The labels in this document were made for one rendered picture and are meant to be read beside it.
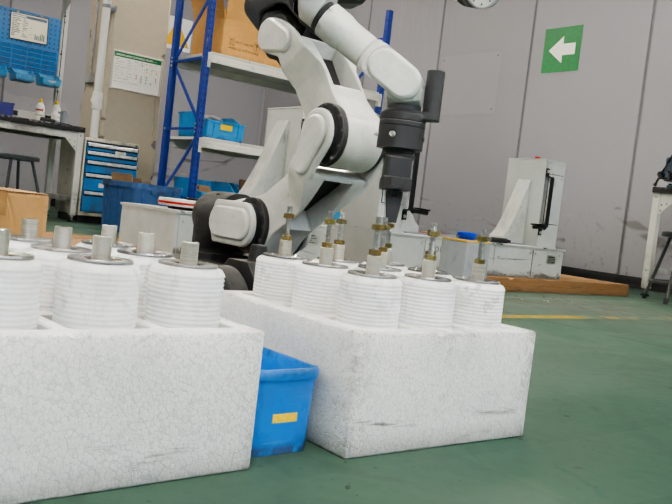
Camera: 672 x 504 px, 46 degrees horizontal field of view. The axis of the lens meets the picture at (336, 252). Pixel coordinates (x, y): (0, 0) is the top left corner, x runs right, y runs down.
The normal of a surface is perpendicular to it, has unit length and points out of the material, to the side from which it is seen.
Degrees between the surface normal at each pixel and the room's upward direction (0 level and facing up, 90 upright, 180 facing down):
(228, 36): 88
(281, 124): 69
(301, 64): 111
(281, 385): 92
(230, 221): 90
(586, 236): 90
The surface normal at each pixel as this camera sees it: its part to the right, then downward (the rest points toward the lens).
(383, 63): -0.21, 0.03
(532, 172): -0.78, -0.06
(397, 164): 0.00, 0.06
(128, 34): 0.62, 0.11
